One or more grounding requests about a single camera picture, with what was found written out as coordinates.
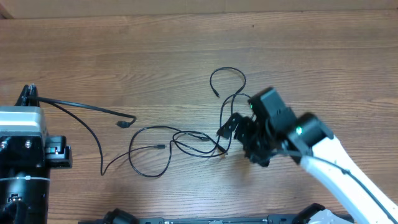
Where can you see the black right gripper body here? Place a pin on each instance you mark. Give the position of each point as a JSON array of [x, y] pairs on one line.
[[256, 139]]

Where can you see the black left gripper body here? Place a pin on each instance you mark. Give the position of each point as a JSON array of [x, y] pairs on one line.
[[63, 155]]

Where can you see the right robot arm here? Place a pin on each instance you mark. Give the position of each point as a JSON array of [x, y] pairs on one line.
[[276, 130]]

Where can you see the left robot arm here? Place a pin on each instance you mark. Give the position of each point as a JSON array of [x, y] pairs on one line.
[[25, 194]]

